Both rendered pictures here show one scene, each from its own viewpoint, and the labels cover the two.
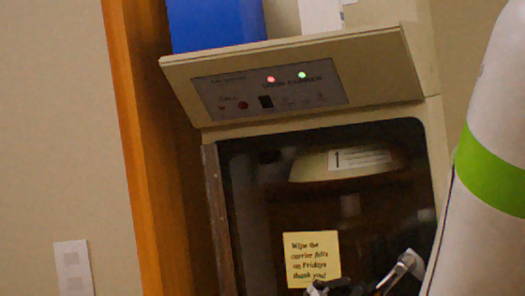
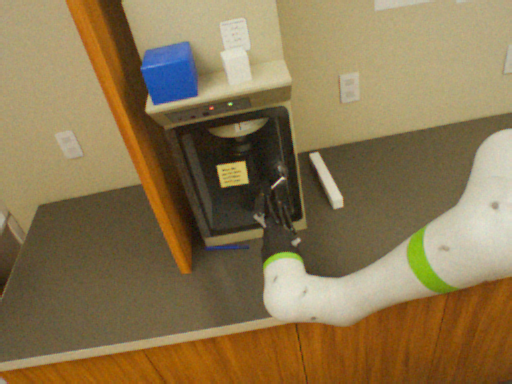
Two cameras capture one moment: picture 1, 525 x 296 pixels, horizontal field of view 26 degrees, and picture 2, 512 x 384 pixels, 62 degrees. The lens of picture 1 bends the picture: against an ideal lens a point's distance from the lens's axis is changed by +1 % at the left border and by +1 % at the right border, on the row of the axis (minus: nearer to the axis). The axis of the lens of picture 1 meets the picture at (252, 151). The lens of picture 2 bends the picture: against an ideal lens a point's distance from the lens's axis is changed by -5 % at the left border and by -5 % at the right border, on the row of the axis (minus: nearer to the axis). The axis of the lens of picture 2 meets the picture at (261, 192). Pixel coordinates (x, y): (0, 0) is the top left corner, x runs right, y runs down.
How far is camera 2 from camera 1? 78 cm
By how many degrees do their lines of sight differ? 41
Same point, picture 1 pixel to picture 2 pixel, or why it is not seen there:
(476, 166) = (432, 281)
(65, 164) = (48, 95)
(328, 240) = (240, 165)
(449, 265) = (395, 293)
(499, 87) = (463, 268)
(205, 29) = (172, 91)
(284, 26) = (206, 65)
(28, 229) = (37, 129)
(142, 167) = (142, 159)
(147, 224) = (150, 184)
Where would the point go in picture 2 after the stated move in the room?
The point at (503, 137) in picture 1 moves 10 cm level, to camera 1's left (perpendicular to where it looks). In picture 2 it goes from (456, 281) to (402, 312)
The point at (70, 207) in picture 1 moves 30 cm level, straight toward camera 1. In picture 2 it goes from (58, 116) to (80, 150)
